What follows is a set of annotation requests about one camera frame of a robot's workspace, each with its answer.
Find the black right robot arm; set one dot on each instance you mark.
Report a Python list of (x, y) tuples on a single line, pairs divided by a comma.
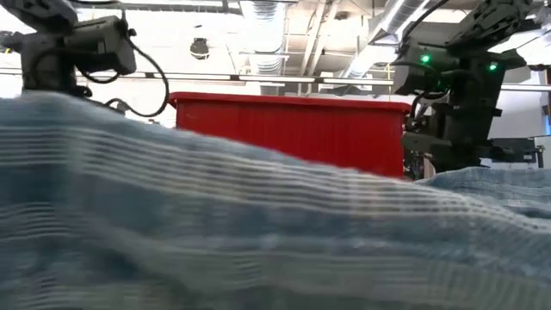
[(495, 21)]

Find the black computer monitor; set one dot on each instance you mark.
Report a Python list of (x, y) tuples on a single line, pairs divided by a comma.
[(514, 148)]

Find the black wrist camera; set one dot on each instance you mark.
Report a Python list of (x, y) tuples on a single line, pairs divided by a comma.
[(101, 45), (417, 71)]

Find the blue white striped shirt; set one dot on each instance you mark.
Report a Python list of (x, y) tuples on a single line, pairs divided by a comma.
[(258, 237)]

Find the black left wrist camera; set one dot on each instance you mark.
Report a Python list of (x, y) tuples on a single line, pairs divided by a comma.
[(101, 45)]

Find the smooth silver ventilation duct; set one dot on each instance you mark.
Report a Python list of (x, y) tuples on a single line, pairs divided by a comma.
[(387, 26)]

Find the long ceiling light strip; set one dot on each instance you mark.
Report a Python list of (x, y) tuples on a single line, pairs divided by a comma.
[(280, 78)]

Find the ribbed silver ventilation duct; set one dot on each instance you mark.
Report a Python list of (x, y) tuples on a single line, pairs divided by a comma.
[(264, 60)]

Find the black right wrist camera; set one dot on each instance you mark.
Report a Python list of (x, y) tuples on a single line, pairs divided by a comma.
[(417, 71)]

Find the black hanging ceiling lamp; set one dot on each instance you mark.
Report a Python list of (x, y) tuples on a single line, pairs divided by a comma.
[(199, 48)]

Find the red plastic laundry bin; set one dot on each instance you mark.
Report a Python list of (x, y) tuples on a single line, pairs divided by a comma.
[(301, 129)]

